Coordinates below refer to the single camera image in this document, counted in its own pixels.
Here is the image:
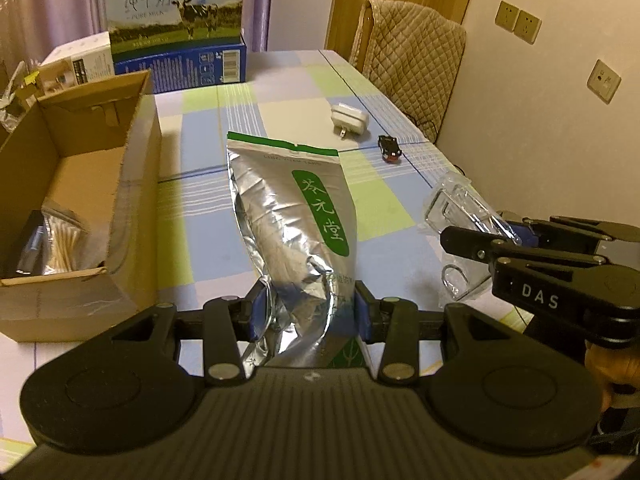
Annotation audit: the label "silver green tea bag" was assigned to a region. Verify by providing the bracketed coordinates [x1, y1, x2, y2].
[227, 132, 371, 368]

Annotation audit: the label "cotton swabs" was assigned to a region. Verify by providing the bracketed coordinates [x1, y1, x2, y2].
[41, 198, 107, 275]

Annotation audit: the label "person's right hand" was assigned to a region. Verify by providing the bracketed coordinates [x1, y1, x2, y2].
[585, 344, 640, 412]

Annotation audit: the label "small black red clip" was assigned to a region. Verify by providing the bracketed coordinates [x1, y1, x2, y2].
[378, 134, 402, 164]

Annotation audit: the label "white power adapter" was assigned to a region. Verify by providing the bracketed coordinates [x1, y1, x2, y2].
[331, 103, 369, 139]

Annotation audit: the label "quilted beige chair cover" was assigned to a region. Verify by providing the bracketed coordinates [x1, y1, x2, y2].
[349, 0, 466, 142]

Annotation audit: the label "black item in box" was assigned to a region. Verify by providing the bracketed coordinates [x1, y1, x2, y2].
[15, 210, 46, 276]

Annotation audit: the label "brown cardboard box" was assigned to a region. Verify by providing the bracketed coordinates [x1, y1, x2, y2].
[1, 70, 162, 342]

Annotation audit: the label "checkered tablecloth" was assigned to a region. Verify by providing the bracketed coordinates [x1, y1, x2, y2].
[0, 49, 536, 453]

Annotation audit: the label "white product box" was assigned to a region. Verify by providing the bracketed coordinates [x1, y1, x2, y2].
[37, 32, 115, 94]

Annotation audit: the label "blue milk carton box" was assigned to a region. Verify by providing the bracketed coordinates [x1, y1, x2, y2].
[105, 0, 246, 93]

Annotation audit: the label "bin with clutter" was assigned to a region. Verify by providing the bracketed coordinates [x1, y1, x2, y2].
[1, 61, 42, 133]

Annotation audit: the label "single beige wall socket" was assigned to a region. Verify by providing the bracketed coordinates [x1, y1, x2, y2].
[587, 60, 622, 104]

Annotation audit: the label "beige wall socket pair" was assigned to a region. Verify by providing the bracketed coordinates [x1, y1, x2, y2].
[495, 1, 542, 44]

